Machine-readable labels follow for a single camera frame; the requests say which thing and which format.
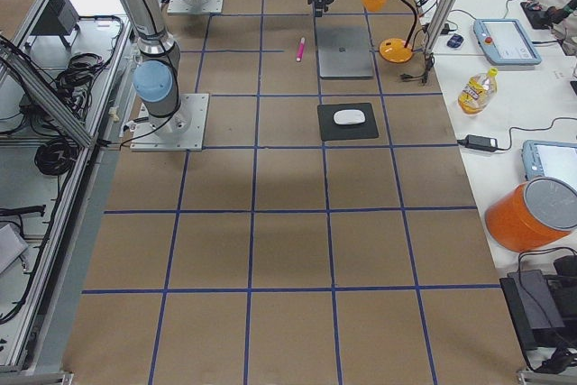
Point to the pink highlighter pen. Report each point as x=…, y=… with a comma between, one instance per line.
x=301, y=47

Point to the white computer mouse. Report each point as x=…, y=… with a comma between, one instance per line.
x=347, y=117

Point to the black mousepad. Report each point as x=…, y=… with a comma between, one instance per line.
x=329, y=131

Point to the silver apple laptop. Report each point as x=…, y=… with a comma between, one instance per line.
x=344, y=52

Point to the dark blue small pouch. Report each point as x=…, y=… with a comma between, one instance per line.
x=455, y=41

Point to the yellow drink bottle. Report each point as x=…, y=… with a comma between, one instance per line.
x=478, y=92

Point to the blue teach pendant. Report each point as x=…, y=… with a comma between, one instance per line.
x=504, y=42
x=550, y=159

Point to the black power adapter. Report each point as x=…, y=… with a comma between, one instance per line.
x=480, y=143

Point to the orange cylindrical container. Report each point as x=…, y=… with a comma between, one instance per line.
x=536, y=213

